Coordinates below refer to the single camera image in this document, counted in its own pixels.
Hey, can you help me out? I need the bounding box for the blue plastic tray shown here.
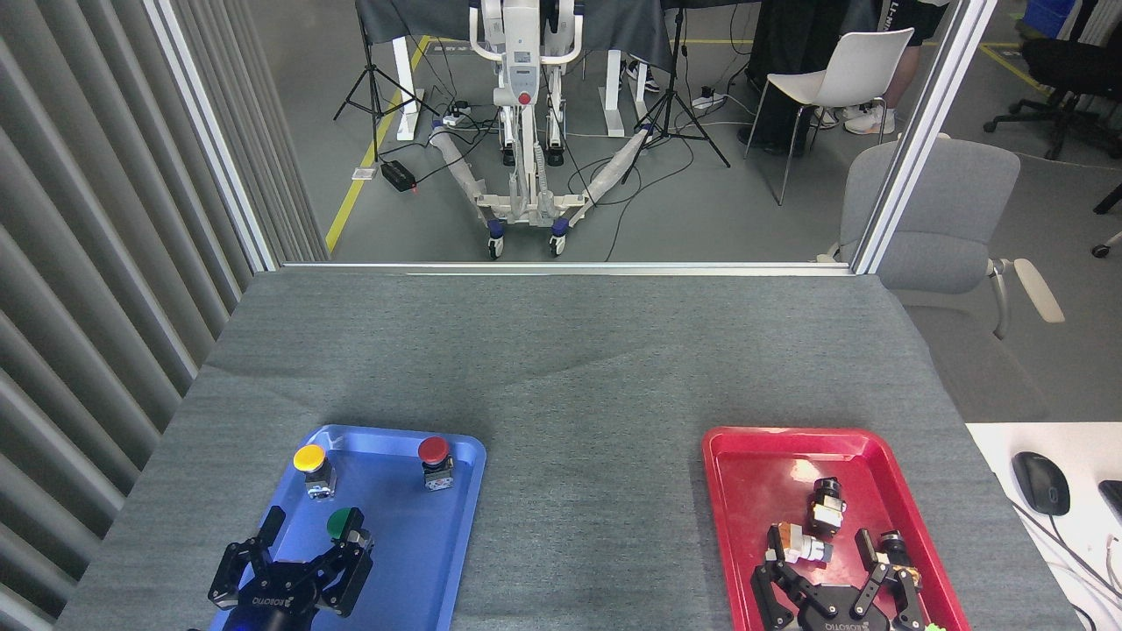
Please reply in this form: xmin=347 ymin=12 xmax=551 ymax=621
xmin=209 ymin=425 xmax=487 ymax=631

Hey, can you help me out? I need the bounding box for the red plastic tray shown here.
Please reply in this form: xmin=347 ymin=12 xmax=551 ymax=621
xmin=701 ymin=427 xmax=972 ymax=631

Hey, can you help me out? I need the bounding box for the red push button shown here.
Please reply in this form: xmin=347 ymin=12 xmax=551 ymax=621
xmin=417 ymin=436 xmax=456 ymax=492

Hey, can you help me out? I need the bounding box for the silver frame post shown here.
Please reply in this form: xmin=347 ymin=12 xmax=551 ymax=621
xmin=145 ymin=0 xmax=283 ymax=273
xmin=850 ymin=0 xmax=1000 ymax=275

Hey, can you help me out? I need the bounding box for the white side table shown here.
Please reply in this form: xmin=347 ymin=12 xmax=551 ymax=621
xmin=964 ymin=422 xmax=1122 ymax=631

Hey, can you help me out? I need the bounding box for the black tripod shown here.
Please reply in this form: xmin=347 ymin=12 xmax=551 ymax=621
xmin=621 ymin=0 xmax=731 ymax=186
xmin=333 ymin=0 xmax=439 ymax=165

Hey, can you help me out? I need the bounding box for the black computer mouse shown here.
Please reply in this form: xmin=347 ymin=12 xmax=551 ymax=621
xmin=1011 ymin=451 xmax=1072 ymax=517

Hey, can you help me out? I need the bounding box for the grey felt table cover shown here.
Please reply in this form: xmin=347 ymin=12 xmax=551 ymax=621
xmin=55 ymin=267 xmax=1084 ymax=631

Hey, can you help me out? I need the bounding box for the orange and white switch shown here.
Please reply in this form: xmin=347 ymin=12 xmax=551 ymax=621
xmin=767 ymin=523 xmax=834 ymax=566

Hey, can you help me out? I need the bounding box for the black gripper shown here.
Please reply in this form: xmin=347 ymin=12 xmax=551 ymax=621
xmin=208 ymin=506 xmax=375 ymax=631
xmin=751 ymin=524 xmax=927 ymax=631

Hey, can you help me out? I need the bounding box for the silver frame rail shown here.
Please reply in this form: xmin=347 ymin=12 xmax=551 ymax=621
xmin=280 ymin=260 xmax=856 ymax=277

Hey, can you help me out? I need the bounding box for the green push button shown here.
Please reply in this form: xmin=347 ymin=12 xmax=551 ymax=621
xmin=326 ymin=507 xmax=368 ymax=549

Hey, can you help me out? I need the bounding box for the white plastic chair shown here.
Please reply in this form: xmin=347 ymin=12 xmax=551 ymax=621
xmin=743 ymin=28 xmax=915 ymax=207

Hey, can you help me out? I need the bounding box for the blue bin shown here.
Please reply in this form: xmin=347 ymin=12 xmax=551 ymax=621
xmin=1023 ymin=0 xmax=1079 ymax=40

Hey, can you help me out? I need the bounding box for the yellow push button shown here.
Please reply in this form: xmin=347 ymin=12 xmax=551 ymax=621
xmin=293 ymin=444 xmax=337 ymax=502

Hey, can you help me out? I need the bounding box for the black office chair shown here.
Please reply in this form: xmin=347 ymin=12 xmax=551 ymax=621
xmin=984 ymin=0 xmax=1122 ymax=163

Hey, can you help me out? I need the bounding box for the grey office chair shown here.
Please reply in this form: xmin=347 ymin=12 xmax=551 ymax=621
xmin=818 ymin=133 xmax=1066 ymax=423

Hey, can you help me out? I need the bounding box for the black and gold switch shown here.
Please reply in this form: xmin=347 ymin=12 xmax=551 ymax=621
xmin=879 ymin=530 xmax=921 ymax=588

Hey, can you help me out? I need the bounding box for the black chair caster leg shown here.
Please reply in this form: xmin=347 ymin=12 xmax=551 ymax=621
xmin=1090 ymin=182 xmax=1122 ymax=259

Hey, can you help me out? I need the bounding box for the white stand on wheels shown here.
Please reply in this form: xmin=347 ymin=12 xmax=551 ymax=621
xmin=430 ymin=0 xmax=658 ymax=260

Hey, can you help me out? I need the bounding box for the black knob switch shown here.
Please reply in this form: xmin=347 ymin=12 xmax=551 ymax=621
xmin=806 ymin=478 xmax=849 ymax=535

